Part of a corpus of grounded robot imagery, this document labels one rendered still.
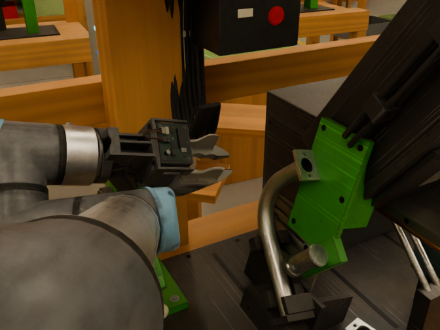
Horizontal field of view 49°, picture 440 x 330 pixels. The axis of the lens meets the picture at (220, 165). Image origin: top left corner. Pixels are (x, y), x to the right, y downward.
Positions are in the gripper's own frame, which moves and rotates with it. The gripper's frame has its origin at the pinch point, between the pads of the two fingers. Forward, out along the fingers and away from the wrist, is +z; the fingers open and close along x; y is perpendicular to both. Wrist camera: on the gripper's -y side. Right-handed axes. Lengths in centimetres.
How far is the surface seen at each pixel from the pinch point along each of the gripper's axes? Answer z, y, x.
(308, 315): 18.3, -8.6, -23.9
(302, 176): 14.3, 1.9, -2.4
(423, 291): 33.9, 3.4, -23.3
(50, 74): 74, -418, 262
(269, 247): 14.9, -11.3, -11.3
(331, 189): 18.0, 3.9, -5.3
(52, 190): 30, -244, 74
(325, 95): 31.6, -4.6, 17.6
